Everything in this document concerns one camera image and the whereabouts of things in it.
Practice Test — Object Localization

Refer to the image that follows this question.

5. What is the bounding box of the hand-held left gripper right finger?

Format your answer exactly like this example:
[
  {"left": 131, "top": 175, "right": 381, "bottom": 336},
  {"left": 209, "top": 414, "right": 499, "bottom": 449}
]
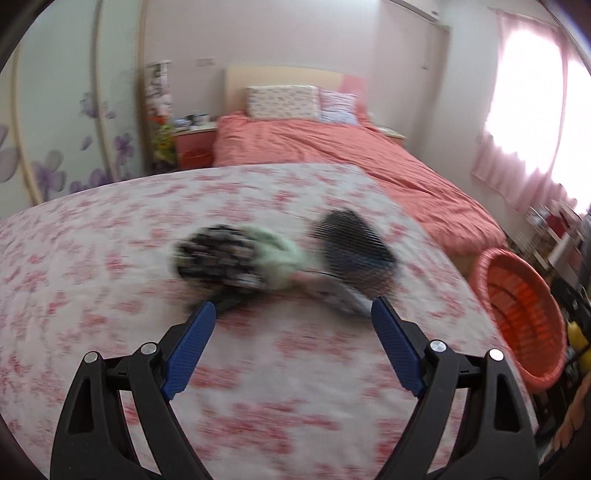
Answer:
[{"left": 370, "top": 296, "right": 540, "bottom": 480}]

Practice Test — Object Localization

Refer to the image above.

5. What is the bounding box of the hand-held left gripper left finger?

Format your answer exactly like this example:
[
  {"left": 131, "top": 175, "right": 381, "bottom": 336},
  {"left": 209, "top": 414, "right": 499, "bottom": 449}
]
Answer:
[{"left": 50, "top": 301, "right": 218, "bottom": 480}]

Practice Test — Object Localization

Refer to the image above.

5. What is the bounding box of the white printed wrapper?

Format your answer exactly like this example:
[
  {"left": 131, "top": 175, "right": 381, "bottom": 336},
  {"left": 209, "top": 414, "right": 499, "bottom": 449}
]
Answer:
[{"left": 295, "top": 272, "right": 375, "bottom": 319}]

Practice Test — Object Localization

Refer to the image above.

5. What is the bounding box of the black mesh garment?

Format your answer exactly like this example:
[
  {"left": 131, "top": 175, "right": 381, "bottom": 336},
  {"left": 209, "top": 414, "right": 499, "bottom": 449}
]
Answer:
[{"left": 311, "top": 209, "right": 400, "bottom": 301}]

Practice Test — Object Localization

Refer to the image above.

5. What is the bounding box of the pale plastic bag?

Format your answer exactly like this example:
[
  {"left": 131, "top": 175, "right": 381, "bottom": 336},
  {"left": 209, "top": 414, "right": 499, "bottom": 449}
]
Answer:
[{"left": 240, "top": 225, "right": 308, "bottom": 289}]

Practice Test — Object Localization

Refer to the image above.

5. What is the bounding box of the orange laundry basket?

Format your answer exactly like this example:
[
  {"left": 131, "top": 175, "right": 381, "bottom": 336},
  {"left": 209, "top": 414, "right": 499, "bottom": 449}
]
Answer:
[{"left": 475, "top": 248, "right": 568, "bottom": 393}]

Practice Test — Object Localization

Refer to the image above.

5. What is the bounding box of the person's right hand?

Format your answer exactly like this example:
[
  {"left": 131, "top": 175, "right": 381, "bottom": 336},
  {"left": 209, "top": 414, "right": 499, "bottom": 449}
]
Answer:
[{"left": 554, "top": 383, "right": 591, "bottom": 455}]

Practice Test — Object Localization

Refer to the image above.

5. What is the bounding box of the floral tablecloth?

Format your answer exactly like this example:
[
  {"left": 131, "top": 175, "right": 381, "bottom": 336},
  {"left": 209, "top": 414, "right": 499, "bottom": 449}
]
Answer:
[{"left": 0, "top": 162, "right": 539, "bottom": 480}]

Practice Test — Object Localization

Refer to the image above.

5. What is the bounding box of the yellow bag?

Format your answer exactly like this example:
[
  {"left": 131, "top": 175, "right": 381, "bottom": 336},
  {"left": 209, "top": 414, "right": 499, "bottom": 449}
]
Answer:
[{"left": 566, "top": 320, "right": 590, "bottom": 352}]

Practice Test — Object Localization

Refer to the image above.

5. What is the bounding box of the bed with salmon duvet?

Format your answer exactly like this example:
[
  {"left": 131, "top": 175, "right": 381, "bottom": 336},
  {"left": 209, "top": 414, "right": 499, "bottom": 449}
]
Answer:
[{"left": 211, "top": 111, "right": 509, "bottom": 257}]

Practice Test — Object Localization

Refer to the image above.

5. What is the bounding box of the pink curtain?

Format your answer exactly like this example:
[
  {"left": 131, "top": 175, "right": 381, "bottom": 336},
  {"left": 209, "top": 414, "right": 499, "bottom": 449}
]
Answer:
[
  {"left": 556, "top": 32, "right": 591, "bottom": 217},
  {"left": 471, "top": 10, "right": 568, "bottom": 210}
]

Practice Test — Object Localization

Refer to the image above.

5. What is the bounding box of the striped pillow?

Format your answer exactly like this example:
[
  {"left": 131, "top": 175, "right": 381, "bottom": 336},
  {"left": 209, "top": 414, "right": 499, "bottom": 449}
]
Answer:
[{"left": 318, "top": 89, "right": 360, "bottom": 125}]

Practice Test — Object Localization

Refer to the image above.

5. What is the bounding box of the plush toy display tube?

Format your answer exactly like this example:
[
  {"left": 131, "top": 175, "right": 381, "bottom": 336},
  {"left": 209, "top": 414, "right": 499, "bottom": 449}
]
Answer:
[{"left": 144, "top": 62, "right": 175, "bottom": 174}]

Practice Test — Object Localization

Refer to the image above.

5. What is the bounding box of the floral pillow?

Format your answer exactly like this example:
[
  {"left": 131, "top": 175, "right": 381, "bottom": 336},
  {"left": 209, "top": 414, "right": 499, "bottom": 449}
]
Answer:
[{"left": 245, "top": 84, "right": 321, "bottom": 121}]

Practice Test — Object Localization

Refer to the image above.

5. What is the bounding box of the sliding door wardrobe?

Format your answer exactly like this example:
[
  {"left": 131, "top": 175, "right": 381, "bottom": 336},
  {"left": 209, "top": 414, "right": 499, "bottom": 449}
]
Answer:
[{"left": 0, "top": 0, "right": 148, "bottom": 217}]

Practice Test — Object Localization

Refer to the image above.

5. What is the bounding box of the cream and pink headboard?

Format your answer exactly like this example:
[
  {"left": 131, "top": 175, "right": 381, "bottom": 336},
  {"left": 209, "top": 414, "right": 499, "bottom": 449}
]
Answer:
[{"left": 224, "top": 66, "right": 368, "bottom": 121}]

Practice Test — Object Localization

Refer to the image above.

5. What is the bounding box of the white air conditioner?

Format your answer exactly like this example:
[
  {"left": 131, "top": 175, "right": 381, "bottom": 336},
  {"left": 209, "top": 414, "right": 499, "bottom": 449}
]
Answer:
[{"left": 392, "top": 0, "right": 439, "bottom": 21}]

